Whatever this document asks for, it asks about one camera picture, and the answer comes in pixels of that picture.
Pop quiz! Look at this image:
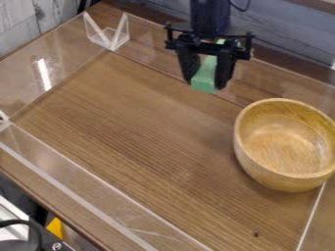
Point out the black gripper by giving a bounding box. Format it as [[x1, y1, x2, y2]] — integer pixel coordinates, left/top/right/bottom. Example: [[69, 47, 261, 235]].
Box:
[[164, 23, 255, 89]]

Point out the green rectangular block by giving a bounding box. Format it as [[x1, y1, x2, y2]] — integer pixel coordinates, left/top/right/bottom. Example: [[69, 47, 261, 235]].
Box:
[[189, 38, 229, 95]]

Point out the brown wooden bowl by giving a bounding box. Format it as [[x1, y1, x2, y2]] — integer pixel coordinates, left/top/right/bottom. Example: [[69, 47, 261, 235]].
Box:
[[233, 98, 335, 193]]

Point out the clear acrylic front wall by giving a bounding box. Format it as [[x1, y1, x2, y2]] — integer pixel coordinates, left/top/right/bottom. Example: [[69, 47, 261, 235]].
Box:
[[0, 111, 212, 251]]

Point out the clear acrylic corner bracket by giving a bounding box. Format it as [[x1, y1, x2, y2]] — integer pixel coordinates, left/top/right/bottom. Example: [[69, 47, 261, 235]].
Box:
[[83, 13, 129, 52]]

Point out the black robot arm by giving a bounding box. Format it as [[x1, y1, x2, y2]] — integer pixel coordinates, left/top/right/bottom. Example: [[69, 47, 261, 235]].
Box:
[[165, 0, 253, 94]]

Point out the black cable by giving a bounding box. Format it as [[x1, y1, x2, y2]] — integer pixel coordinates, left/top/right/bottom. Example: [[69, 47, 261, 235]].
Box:
[[0, 219, 44, 251]]

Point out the yellow black label plate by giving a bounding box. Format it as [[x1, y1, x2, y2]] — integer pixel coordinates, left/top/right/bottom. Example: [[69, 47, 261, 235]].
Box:
[[45, 218, 64, 239]]

